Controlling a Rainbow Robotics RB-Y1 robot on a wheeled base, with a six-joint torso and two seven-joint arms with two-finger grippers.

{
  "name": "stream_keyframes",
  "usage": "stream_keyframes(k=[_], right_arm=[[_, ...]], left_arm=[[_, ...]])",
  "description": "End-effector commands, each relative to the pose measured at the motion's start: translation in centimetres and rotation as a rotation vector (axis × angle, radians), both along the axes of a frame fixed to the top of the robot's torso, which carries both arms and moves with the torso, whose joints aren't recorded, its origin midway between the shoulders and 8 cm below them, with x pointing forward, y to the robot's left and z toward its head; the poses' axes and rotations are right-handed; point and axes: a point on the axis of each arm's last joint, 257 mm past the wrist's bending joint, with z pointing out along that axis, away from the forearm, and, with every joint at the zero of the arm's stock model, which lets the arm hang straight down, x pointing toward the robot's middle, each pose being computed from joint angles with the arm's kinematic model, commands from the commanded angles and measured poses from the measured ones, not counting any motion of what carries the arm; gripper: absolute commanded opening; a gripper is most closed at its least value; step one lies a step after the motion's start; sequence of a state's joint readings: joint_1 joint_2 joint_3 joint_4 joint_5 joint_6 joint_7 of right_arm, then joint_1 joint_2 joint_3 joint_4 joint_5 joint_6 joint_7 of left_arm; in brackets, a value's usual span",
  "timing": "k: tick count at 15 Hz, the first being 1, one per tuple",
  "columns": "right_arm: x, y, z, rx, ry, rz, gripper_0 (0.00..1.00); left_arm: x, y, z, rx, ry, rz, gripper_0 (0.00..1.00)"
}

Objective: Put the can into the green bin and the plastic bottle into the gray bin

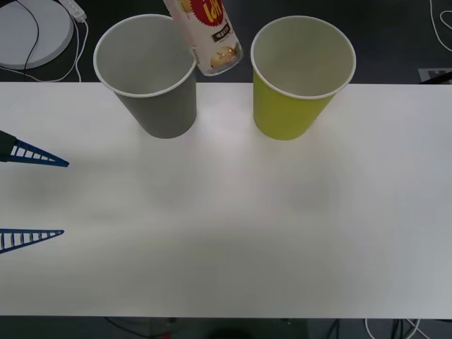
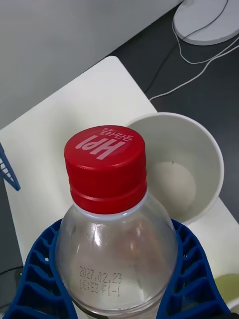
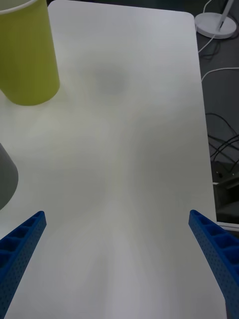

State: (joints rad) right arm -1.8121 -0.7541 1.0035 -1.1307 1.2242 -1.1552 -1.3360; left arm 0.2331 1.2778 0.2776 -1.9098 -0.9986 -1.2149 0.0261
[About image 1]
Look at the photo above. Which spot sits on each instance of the grey floor socket box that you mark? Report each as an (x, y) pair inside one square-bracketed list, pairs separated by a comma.
[(434, 76)]

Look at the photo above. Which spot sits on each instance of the yellow-green plastic bin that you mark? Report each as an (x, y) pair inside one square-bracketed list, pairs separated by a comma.
[(282, 113)]

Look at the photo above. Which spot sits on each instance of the white round disc base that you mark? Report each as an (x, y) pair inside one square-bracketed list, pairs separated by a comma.
[(53, 35)]

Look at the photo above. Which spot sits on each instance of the grey plastic bin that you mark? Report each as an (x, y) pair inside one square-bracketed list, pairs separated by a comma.
[(166, 116)]

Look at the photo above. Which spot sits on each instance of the clear bottle with red cap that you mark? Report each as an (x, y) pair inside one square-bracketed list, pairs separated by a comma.
[(212, 39)]

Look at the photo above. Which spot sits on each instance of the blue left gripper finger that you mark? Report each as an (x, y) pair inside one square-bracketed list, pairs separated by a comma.
[(31, 154), (21, 238)]

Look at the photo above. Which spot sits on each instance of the white power strip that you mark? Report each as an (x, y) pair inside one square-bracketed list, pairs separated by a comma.
[(76, 8)]

